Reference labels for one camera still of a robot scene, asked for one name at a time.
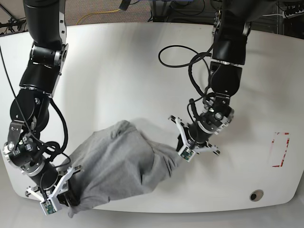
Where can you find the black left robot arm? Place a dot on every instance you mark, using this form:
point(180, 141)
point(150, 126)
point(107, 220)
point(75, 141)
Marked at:
point(211, 112)

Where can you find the red tape rectangle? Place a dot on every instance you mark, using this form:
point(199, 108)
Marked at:
point(278, 150)

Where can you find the grey T-shirt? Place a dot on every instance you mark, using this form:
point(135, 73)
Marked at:
point(118, 163)

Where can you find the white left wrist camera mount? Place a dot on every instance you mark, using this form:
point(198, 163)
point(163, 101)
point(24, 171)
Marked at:
point(187, 147)

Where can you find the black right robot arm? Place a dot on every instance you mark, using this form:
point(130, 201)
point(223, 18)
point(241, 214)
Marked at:
point(29, 112)

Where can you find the right table cable grommet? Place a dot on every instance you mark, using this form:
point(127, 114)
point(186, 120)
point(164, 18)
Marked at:
point(256, 195)

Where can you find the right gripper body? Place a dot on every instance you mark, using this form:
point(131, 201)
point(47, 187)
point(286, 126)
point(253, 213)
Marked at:
point(69, 198)

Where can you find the white power strip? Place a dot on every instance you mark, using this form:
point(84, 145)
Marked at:
point(293, 11)

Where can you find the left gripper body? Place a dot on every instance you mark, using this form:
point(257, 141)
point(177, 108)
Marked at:
point(195, 138)

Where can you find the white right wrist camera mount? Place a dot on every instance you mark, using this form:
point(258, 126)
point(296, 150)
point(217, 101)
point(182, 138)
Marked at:
point(48, 198)

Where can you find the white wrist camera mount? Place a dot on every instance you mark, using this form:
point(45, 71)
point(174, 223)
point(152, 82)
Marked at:
point(48, 198)
point(187, 147)

